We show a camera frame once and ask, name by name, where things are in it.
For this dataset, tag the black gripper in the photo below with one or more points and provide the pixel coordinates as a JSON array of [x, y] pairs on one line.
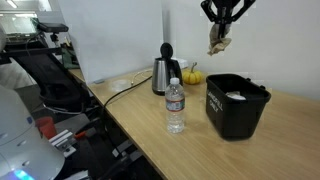
[[226, 5]]

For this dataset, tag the brown paper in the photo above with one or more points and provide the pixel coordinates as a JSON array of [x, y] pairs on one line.
[[218, 45]]

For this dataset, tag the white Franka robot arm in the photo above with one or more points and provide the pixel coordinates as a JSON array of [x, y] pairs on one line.
[[20, 150]]

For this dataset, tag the black landfill bin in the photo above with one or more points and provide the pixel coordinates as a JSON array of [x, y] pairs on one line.
[[236, 116]]

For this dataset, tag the small yellow pumpkin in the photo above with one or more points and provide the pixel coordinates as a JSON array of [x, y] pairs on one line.
[[191, 77]]

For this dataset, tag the stainless steel electric kettle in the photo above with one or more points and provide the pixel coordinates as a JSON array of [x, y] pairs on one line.
[[160, 76]]

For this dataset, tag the clear plastic water bottle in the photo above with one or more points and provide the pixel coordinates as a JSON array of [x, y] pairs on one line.
[[175, 110]]

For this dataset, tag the white partition board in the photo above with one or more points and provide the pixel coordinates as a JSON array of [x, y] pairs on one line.
[[110, 40]]

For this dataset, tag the clear tape roll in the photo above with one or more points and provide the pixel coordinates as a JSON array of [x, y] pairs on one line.
[[120, 85]]

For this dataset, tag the green box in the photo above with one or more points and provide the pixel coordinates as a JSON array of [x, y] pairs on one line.
[[70, 58]]

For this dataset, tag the black equipment stand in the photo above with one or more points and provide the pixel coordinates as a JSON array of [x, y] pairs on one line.
[[50, 76]]

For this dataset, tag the computer monitor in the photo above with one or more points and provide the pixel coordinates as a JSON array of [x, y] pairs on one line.
[[16, 25]]

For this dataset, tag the red plastic cup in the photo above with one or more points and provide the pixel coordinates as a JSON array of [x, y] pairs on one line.
[[46, 128]]

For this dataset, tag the black camera on stand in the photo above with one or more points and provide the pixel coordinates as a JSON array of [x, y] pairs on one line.
[[53, 27]]

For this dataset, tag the silver aluminium bracket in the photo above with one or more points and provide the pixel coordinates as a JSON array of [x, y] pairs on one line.
[[63, 143]]

